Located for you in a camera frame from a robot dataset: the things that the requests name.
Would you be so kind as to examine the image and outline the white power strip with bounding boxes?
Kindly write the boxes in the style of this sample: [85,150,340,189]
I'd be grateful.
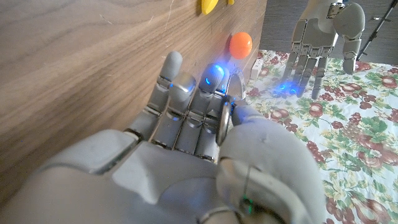
[250,58,264,80]

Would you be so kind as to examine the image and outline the yellow toy banana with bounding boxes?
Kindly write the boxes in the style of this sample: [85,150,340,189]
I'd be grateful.
[200,0,236,16]

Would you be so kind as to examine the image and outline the floral fruit print backdrop cloth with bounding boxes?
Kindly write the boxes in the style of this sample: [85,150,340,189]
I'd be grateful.
[245,49,398,224]

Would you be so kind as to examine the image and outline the metal mesh sieve black handle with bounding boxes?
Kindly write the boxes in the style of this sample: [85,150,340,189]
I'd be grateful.
[216,67,246,147]

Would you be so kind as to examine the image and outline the black stand pole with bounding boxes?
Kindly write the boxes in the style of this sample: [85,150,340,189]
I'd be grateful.
[356,0,398,62]

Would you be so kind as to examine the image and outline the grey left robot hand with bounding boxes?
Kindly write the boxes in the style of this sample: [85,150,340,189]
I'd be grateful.
[281,0,366,100]

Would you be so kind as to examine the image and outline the orange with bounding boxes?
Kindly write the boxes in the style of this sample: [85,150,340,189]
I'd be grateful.
[229,32,253,60]

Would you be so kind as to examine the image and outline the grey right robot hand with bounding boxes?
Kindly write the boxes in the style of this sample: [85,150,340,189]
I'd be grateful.
[0,51,327,224]

